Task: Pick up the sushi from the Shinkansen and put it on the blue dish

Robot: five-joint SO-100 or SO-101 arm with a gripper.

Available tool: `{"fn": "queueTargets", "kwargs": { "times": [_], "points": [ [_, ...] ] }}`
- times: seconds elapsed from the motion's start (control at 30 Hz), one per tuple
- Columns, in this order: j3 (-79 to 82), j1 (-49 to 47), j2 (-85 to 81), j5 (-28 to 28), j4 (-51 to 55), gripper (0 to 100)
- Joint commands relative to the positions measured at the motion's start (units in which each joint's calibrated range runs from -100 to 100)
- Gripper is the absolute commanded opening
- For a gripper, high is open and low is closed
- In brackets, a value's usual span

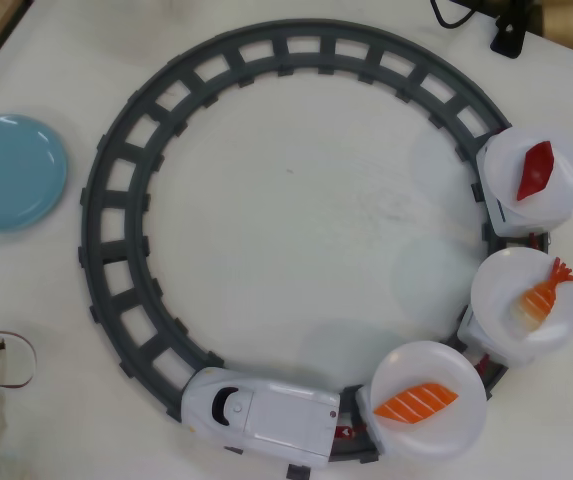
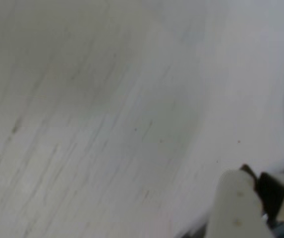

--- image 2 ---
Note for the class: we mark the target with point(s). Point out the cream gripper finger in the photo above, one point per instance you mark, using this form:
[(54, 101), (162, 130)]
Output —
[(233, 210), (278, 196)]

